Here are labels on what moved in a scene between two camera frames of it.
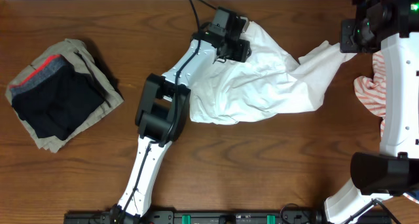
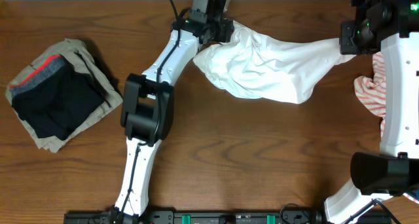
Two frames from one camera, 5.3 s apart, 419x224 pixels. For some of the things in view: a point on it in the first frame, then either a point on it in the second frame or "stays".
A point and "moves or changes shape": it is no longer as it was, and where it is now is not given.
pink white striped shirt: (372, 93) stays
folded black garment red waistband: (54, 99) stays
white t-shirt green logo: (267, 84) moves or changes shape
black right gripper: (347, 44) stays
